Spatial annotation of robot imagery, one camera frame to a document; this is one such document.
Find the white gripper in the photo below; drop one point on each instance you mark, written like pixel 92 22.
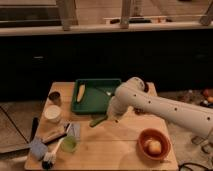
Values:
pixel 116 109

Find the green pepper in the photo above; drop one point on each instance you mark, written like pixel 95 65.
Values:
pixel 96 121

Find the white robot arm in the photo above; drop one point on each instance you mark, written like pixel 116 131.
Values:
pixel 197 119

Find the green plastic tray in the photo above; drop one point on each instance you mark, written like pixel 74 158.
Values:
pixel 93 101

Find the metal spoon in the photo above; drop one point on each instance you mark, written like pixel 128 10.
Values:
pixel 111 94

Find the bunch of dark grapes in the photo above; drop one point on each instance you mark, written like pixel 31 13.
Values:
pixel 139 111

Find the dark brown bowl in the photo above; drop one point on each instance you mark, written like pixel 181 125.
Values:
pixel 146 89

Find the yellow corn cob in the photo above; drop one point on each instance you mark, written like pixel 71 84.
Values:
pixel 81 91

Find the orange bowl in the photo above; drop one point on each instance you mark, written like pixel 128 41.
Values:
pixel 152 134

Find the grey blue cloth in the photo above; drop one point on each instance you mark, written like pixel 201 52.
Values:
pixel 74 130

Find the yellow apple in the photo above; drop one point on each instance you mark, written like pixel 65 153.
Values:
pixel 154 147

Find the green plastic cup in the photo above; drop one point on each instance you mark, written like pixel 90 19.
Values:
pixel 69 144

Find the white round container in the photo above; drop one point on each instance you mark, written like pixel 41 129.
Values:
pixel 53 113

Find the white dish brush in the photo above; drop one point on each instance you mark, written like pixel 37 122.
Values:
pixel 50 157

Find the blue sponge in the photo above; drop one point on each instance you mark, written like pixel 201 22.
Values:
pixel 38 148

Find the black handled tool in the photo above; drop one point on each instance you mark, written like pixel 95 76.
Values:
pixel 34 127

